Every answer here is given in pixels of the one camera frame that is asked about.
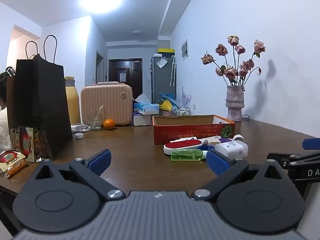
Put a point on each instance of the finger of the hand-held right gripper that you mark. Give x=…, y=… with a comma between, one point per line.
x=277, y=158
x=311, y=144

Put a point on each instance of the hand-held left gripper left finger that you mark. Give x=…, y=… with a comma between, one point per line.
x=100, y=160

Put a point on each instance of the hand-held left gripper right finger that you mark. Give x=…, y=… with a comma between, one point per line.
x=217, y=163

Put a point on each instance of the blue bottle cap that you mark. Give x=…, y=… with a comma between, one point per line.
x=204, y=148

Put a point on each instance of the purple toothed bottle cap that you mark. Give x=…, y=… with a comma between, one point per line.
x=224, y=140

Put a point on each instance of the orange cardboard box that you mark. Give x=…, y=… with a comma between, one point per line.
x=190, y=131

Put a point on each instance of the small white round cap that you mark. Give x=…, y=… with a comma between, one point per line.
x=78, y=136

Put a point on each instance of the clear glass cup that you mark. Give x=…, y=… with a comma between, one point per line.
x=94, y=123

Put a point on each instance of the orange fruit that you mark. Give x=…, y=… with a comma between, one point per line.
x=109, y=124

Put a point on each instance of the red and white lint brush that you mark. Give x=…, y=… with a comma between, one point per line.
x=182, y=146

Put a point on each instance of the pink ribbed suitcase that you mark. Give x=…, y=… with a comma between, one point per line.
x=110, y=102

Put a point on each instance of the pink textured vase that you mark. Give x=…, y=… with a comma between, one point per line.
x=235, y=102

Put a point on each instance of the yellow thermos bottle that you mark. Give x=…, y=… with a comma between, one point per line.
x=72, y=102

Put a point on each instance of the blue tissue box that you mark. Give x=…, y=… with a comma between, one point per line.
x=146, y=108

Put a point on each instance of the red standing snack packet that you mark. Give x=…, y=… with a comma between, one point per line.
x=27, y=142

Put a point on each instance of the yellow potted plant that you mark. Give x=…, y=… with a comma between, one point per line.
x=166, y=106

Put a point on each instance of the black paper bag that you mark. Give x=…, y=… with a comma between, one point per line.
x=40, y=100

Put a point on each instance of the white paper notice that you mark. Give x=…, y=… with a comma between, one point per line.
x=122, y=76

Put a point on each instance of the orange snack packet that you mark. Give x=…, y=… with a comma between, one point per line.
x=15, y=140

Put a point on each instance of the red and white snack packet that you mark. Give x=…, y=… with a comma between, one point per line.
x=11, y=162

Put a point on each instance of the dried pink roses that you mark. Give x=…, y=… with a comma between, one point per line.
x=231, y=72

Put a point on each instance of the dark brown door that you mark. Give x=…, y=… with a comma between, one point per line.
x=130, y=72

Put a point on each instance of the grey refrigerator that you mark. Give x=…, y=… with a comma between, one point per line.
x=162, y=80

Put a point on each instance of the yellow box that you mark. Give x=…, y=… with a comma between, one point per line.
x=165, y=50

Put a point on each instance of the small ceiling lamp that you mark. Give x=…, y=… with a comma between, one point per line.
x=136, y=32

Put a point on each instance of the round ceiling lamp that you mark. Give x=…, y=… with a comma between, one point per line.
x=101, y=0

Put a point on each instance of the wall picture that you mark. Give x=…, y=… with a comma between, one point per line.
x=185, y=49

